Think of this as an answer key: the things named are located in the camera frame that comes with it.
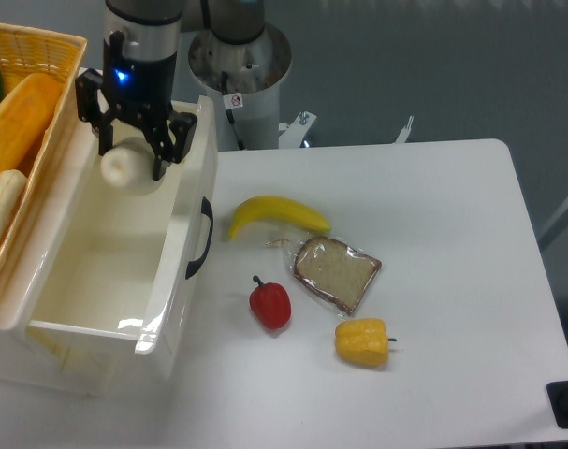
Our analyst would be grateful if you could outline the bread slice in plastic bag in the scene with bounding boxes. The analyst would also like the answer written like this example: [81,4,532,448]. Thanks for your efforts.
[265,235,384,316]

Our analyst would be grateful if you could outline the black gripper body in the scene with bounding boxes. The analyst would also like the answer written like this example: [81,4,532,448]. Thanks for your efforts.
[102,42,177,127]

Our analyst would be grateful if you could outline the yellow bell pepper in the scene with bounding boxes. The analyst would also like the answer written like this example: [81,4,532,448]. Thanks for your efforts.
[334,318,394,367]

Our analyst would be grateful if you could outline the yellow wicker basket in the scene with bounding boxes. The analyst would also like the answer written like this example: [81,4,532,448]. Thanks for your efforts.
[0,23,87,278]

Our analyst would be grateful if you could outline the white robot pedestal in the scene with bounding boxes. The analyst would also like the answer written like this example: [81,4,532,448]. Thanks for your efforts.
[188,23,292,151]

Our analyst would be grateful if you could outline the orange baguette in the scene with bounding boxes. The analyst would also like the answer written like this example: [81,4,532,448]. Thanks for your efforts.
[0,73,63,174]

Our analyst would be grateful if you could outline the cream peanut shaped toy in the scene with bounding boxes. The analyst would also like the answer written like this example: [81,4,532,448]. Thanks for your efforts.
[0,169,27,244]

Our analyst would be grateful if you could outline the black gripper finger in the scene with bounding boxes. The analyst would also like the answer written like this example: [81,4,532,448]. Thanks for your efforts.
[75,68,115,155]
[142,111,197,181]

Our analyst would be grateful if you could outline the white drawer cabinet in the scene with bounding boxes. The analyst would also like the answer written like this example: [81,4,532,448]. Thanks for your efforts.
[0,67,191,398]

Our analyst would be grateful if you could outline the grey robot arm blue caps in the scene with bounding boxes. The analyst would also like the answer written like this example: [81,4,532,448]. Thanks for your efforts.
[75,1,265,181]

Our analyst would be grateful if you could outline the black drawer handle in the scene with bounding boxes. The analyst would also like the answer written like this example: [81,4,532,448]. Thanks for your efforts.
[185,196,214,280]

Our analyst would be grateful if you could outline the yellow banana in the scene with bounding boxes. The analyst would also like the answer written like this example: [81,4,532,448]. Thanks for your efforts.
[227,196,331,239]

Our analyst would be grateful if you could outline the white table bracket left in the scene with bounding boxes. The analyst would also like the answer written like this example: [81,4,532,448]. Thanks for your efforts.
[278,111,317,149]

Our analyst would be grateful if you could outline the white table bracket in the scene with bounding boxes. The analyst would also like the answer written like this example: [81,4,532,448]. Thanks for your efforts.
[395,115,414,144]
[278,111,317,149]

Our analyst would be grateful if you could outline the red bell pepper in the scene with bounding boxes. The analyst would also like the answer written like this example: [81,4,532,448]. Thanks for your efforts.
[249,275,292,330]

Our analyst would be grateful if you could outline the white upper drawer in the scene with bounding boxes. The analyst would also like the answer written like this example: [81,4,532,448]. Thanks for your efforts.
[28,96,217,355]

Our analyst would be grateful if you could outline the white table bracket right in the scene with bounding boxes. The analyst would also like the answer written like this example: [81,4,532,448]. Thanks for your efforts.
[395,115,414,144]

